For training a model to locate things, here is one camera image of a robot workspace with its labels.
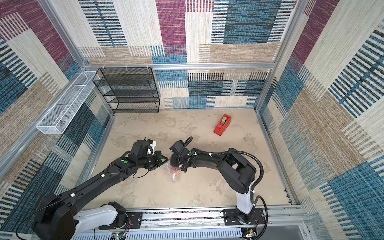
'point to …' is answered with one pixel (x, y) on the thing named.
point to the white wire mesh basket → (55, 121)
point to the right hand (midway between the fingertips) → (176, 163)
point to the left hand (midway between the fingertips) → (169, 158)
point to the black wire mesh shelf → (129, 89)
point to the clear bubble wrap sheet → (172, 172)
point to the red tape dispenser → (224, 122)
